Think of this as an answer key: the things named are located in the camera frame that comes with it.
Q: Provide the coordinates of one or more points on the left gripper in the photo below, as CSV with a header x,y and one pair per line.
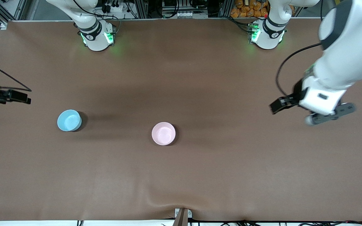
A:
x,y
296,92

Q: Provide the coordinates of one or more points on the blue bowl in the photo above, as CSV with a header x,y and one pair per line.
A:
x,y
68,121

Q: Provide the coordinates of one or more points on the pink bowl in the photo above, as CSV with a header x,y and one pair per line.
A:
x,y
163,133

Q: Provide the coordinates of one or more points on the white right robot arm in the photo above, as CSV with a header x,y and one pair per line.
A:
x,y
94,34

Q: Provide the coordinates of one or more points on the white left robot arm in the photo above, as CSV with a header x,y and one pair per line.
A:
x,y
350,47

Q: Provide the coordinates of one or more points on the orange packaged snacks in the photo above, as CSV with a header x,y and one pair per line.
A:
x,y
247,9

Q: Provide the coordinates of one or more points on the brown table mat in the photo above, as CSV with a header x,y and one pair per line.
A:
x,y
181,175

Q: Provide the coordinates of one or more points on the white socket strip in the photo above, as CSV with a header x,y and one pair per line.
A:
x,y
187,14

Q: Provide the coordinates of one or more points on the white power strip with plugs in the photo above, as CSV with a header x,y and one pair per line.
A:
x,y
115,8

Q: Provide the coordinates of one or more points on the black electronics box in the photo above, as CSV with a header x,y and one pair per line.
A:
x,y
174,3

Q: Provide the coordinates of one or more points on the white corner bracket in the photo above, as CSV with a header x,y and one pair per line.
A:
x,y
3,25

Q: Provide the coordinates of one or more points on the aluminium frame rail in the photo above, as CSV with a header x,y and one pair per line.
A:
x,y
22,8

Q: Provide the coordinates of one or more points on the aluminium frame post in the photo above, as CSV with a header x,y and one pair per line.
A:
x,y
140,9
225,8

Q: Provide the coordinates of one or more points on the grey metal table bracket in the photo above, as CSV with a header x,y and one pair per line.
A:
x,y
189,213

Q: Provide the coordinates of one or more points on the brown camera post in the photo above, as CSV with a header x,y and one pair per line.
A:
x,y
181,219

